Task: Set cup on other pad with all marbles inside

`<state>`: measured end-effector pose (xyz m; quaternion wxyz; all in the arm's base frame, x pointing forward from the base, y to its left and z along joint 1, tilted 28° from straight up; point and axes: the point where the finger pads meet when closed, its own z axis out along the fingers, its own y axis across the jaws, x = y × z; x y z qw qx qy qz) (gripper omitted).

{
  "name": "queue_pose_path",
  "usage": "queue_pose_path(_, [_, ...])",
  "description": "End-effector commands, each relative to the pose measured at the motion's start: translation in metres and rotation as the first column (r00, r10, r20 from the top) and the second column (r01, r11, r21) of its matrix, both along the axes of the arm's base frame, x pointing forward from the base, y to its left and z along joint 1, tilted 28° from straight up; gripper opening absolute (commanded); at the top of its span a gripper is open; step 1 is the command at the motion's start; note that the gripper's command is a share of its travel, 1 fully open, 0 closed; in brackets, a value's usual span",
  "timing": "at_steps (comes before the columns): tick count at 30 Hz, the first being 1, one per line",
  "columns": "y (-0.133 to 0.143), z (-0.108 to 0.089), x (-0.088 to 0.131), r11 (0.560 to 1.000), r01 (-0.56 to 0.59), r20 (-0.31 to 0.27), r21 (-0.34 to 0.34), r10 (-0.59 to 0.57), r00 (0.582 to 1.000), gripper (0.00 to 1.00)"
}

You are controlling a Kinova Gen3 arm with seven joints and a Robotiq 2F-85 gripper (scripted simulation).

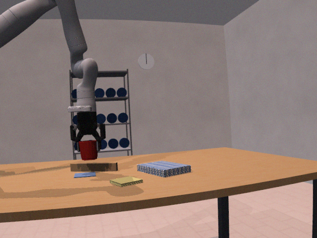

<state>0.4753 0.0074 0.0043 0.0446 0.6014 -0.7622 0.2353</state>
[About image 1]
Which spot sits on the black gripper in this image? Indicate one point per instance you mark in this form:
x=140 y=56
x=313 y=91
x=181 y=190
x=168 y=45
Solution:
x=87 y=125

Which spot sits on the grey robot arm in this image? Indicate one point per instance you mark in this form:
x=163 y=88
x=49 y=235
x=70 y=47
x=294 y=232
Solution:
x=22 y=15

